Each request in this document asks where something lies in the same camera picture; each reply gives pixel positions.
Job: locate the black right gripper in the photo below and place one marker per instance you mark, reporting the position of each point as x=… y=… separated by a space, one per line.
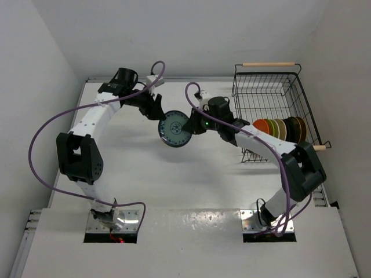
x=193 y=125

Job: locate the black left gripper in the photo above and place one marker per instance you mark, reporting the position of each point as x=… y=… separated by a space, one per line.
x=155 y=112

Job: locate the blue floral porcelain plate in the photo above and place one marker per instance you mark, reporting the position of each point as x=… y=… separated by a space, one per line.
x=171 y=131

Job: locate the orange plate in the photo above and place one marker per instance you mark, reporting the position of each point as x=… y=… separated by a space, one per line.
x=264 y=126

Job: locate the lime green plate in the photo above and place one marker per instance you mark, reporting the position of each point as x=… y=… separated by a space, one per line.
x=273 y=128

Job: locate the cream plate with calligraphy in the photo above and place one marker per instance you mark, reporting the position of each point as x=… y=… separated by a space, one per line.
x=282 y=129

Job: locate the black plate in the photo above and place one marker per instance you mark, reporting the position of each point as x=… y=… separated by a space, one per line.
x=294 y=126
x=289 y=130

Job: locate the yellow patterned brown-rim plate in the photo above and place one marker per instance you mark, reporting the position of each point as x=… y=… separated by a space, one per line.
x=298 y=129

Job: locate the cream plate with green patch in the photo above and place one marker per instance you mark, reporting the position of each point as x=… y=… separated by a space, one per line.
x=281 y=128

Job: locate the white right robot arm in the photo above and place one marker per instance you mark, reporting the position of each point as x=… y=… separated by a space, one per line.
x=298 y=163

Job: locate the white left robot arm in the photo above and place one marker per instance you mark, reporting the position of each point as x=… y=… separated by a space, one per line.
x=78 y=154

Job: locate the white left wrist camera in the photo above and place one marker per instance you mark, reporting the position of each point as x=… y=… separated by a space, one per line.
x=154 y=81

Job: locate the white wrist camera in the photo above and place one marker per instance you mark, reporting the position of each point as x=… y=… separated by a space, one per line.
x=154 y=81
x=203 y=96

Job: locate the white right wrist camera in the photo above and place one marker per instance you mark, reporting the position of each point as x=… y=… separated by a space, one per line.
x=203 y=96

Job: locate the black wire dish rack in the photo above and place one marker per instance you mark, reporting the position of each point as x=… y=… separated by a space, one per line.
x=274 y=91

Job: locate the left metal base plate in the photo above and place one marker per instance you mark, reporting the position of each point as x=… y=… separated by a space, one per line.
x=124 y=221

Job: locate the metal base plate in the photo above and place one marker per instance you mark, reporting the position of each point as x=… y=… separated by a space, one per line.
x=251 y=224
x=124 y=221

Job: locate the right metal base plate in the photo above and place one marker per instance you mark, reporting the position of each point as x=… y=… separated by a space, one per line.
x=251 y=224

